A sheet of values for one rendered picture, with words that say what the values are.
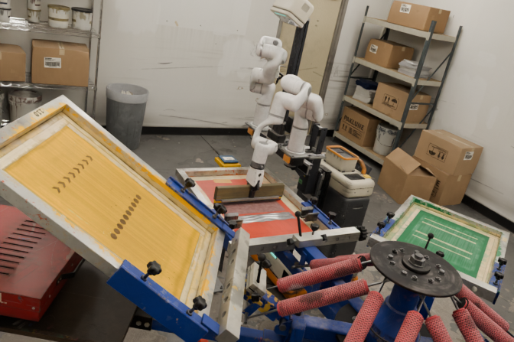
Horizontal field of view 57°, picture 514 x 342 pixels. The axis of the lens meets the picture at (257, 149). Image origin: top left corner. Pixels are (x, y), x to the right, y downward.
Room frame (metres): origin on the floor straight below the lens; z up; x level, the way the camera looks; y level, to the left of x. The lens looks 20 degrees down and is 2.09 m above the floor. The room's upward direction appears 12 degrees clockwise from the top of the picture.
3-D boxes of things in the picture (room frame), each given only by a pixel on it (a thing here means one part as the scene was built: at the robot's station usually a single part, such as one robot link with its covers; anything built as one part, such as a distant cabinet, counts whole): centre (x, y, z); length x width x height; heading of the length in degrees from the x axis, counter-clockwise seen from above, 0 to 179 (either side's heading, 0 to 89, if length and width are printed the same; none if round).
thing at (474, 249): (2.15, -1.01, 1.05); 1.08 x 0.61 x 0.23; 152
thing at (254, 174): (2.28, -0.02, 1.12); 0.10 x 0.07 x 0.11; 32
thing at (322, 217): (2.19, -0.39, 0.97); 0.30 x 0.05 x 0.07; 32
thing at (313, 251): (1.77, -0.32, 1.02); 0.17 x 0.06 x 0.05; 32
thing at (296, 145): (2.72, -0.24, 1.21); 0.16 x 0.13 x 0.15; 124
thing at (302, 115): (2.70, -0.24, 1.37); 0.13 x 0.10 x 0.16; 63
